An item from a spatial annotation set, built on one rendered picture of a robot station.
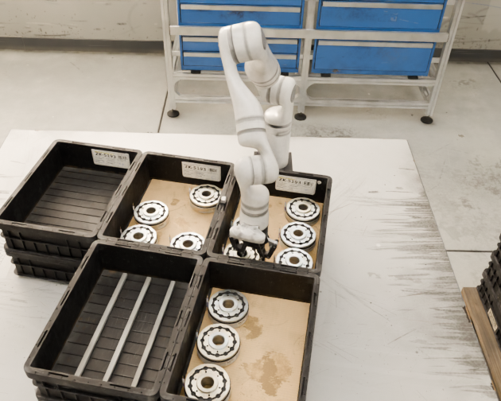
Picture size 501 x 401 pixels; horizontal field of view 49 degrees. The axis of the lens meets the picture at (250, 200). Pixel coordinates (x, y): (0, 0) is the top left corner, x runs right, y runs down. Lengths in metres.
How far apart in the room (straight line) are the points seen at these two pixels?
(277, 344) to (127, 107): 2.64
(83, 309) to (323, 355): 0.64
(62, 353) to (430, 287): 1.05
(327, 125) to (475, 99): 1.13
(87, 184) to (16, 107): 2.16
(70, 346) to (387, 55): 2.65
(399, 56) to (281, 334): 2.43
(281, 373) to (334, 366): 0.22
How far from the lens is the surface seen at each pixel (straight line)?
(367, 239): 1.85
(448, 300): 1.75
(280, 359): 1.37
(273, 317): 1.44
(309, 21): 3.35
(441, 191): 3.26
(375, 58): 3.52
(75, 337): 1.45
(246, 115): 1.31
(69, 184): 1.87
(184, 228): 1.65
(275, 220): 1.67
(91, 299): 1.51
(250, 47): 1.35
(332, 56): 3.47
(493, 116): 4.06
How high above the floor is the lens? 1.98
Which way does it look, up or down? 42 degrees down
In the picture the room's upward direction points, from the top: 2 degrees clockwise
